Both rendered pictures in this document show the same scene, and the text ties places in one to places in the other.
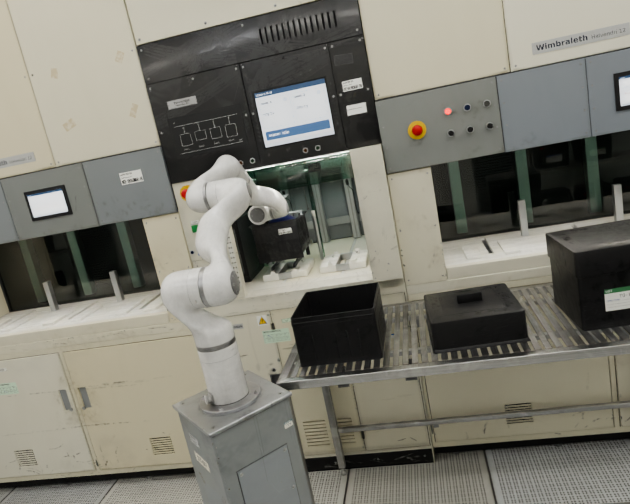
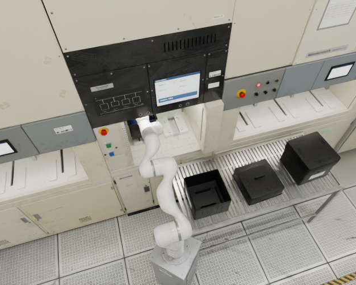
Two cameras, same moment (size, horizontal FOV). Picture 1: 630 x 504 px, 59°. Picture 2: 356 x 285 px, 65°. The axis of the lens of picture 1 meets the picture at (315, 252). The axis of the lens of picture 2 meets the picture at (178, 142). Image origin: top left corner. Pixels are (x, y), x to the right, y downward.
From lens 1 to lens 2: 1.71 m
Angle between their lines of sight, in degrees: 45
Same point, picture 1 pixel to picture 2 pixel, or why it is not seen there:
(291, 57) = (182, 60)
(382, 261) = (209, 146)
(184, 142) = (103, 108)
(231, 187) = (171, 169)
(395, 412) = not seen: hidden behind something
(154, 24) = (79, 38)
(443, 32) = (270, 46)
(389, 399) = not seen: hidden behind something
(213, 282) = (186, 236)
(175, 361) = (93, 194)
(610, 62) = (333, 61)
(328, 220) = not seen: hidden behind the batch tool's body
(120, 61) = (48, 64)
